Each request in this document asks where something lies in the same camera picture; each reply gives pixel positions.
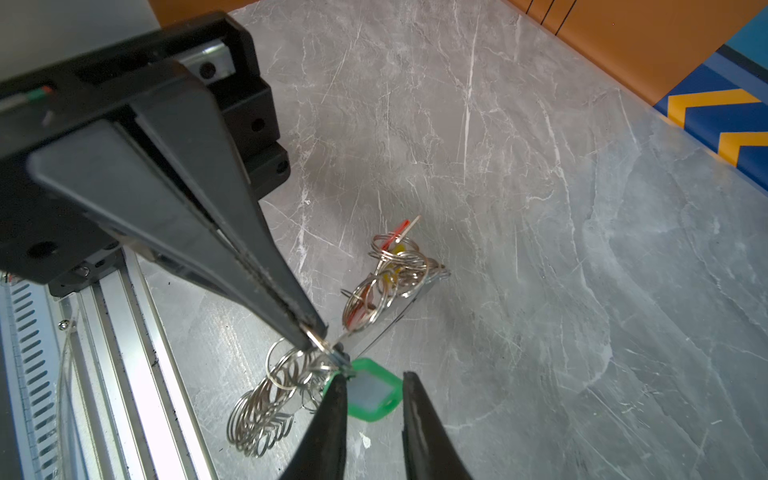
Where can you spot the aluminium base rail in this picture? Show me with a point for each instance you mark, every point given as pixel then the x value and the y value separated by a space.
pixel 89 385

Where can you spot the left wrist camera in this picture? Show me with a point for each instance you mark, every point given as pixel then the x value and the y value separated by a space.
pixel 35 34

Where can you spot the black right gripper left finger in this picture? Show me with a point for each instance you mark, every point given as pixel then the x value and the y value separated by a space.
pixel 322 451

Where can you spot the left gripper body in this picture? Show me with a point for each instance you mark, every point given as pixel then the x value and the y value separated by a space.
pixel 52 242

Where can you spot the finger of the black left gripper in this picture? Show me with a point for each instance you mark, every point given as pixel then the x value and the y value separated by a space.
pixel 99 170
pixel 238 253

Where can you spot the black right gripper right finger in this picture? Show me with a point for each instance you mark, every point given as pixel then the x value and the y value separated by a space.
pixel 428 451

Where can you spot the green plastic key tag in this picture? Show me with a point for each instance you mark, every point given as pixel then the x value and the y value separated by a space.
pixel 373 392

